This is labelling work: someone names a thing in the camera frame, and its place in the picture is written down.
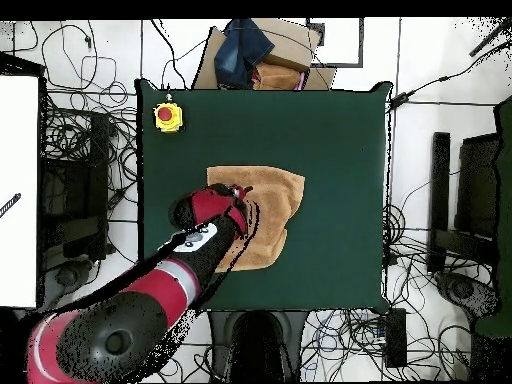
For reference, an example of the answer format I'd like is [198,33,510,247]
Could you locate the orange terry towel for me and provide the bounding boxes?
[206,164,306,274]

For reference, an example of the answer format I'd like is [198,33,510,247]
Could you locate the dark green table cloth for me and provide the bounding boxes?
[474,94,512,338]
[134,78,395,315]

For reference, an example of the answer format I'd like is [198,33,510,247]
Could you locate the yellow emergency stop button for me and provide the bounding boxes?
[152,101,185,134]

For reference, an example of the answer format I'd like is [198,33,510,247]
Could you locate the folded orange towel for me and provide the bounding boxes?
[252,61,305,92]

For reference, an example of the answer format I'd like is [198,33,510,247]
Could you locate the blue jeans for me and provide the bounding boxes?
[213,17,276,90]

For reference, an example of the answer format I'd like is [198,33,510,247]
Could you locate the black stand base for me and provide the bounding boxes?
[425,130,502,277]
[39,111,111,273]

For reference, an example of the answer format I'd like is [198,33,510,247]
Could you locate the brown cardboard box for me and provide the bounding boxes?
[191,17,338,91]

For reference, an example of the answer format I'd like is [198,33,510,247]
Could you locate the black power strip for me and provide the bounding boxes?
[384,307,408,368]

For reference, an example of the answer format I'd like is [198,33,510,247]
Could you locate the black striped rod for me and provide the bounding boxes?
[0,192,22,219]

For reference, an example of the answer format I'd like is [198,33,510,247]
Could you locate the black tripod leg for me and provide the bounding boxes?
[468,16,512,58]

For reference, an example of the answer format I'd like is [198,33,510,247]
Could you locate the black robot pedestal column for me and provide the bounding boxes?
[207,309,310,384]

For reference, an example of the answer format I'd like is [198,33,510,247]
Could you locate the black power adapter cable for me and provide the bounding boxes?
[388,37,512,112]

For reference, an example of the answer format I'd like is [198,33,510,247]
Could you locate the black pedestal foot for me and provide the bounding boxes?
[434,270,502,325]
[41,259,95,313]

